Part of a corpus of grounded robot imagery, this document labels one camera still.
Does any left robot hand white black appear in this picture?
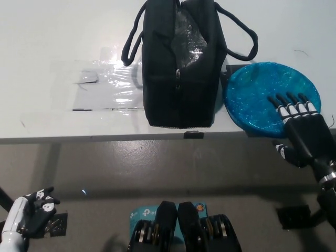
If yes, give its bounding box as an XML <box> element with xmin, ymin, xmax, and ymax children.
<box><xmin>0</xmin><ymin>186</ymin><xmax>60</xmax><ymax>238</ymax></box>

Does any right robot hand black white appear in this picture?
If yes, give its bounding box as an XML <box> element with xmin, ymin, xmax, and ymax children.
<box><xmin>267</xmin><ymin>91</ymin><xmax>336</xmax><ymax>169</ymax></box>

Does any blue plastic-wrapped plate stack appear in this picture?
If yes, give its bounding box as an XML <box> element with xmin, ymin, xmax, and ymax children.
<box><xmin>222</xmin><ymin>61</ymin><xmax>321</xmax><ymax>139</ymax></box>

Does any black fabric lunch bag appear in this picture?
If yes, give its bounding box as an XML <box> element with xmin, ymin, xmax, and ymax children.
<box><xmin>122</xmin><ymin>0</ymin><xmax>258</xmax><ymax>129</ymax></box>

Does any black floor tape square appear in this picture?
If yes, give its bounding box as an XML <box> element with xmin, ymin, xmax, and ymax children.
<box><xmin>277</xmin><ymin>205</ymin><xmax>312</xmax><ymax>230</ymax></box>
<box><xmin>41</xmin><ymin>212</ymin><xmax>68</xmax><ymax>238</ymax></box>

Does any black table leg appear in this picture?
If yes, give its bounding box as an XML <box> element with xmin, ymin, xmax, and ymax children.
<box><xmin>0</xmin><ymin>187</ymin><xmax>14</xmax><ymax>211</ymax></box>

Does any black tape patch on table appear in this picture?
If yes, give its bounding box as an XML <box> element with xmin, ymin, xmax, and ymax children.
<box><xmin>219</xmin><ymin>64</ymin><xmax>237</xmax><ymax>80</ymax></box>

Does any teal tp-link box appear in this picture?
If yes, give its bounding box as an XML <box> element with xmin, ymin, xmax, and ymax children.
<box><xmin>130</xmin><ymin>203</ymin><xmax>209</xmax><ymax>244</ymax></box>

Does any grey tape piece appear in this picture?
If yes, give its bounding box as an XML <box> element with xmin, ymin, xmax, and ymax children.
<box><xmin>74</xmin><ymin>69</ymin><xmax>100</xmax><ymax>85</ymax></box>

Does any clear tape sheet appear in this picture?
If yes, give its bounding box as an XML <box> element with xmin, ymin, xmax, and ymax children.
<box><xmin>20</xmin><ymin>47</ymin><xmax>148</xmax><ymax>124</ymax></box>

